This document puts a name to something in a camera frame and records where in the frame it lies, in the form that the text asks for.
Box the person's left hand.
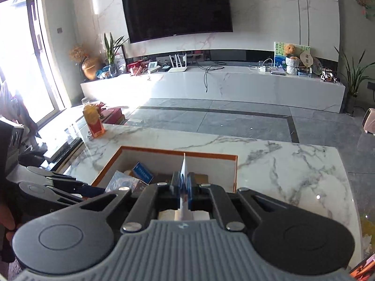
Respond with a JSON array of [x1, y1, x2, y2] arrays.
[[0, 203, 17, 242]]

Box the clear plastic bag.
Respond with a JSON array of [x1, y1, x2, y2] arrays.
[[105, 170, 147, 195]]

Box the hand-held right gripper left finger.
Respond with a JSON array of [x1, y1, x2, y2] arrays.
[[62, 171, 181, 235]]

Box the black cable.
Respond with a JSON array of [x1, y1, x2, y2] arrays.
[[199, 60, 227, 93]]

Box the black white cow toy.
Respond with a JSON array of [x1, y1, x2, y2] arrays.
[[320, 68, 341, 82]]

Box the small blue box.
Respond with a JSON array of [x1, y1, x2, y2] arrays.
[[132, 162, 155, 185]]

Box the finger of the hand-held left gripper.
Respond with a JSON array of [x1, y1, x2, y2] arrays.
[[48, 178, 105, 197], [26, 166, 78, 181]]

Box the orange cardboard box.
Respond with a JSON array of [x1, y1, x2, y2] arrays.
[[93, 145, 238, 194]]

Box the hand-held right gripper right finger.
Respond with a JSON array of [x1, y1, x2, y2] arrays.
[[187, 173, 306, 232]]

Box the red flat box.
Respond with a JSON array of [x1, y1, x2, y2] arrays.
[[102, 108, 127, 125]]

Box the pink heater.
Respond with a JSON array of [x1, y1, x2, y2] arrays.
[[363, 108, 375, 136]]

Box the white card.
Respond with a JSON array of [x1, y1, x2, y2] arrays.
[[175, 153, 194, 221]]

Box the white router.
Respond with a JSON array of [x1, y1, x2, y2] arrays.
[[167, 53, 188, 73]]

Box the round paper fan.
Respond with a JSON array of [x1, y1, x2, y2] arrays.
[[300, 50, 314, 67]]

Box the white marble tv cabinet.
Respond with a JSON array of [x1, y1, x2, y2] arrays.
[[80, 64, 346, 114]]

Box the black remote control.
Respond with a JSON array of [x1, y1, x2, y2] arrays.
[[49, 137, 84, 165]]

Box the gold vase with dried flowers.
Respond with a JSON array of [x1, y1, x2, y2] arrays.
[[69, 45, 102, 80]]

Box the black television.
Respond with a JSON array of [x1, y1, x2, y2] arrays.
[[121, 0, 234, 44]]

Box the glass sliding door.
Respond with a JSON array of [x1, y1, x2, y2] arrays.
[[0, 0, 71, 130]]

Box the brown teddy bear in pot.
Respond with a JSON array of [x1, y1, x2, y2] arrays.
[[282, 44, 300, 75]]

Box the green plant in glass vase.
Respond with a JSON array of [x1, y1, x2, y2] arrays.
[[104, 32, 130, 77]]

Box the decorative plate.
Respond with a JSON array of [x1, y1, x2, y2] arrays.
[[312, 57, 324, 75]]

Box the red gift boxes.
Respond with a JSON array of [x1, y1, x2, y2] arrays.
[[127, 60, 150, 75]]

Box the blue green picture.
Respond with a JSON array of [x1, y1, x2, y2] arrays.
[[274, 41, 311, 68]]

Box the tall potted green plant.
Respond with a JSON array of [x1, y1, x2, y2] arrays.
[[334, 46, 375, 115]]

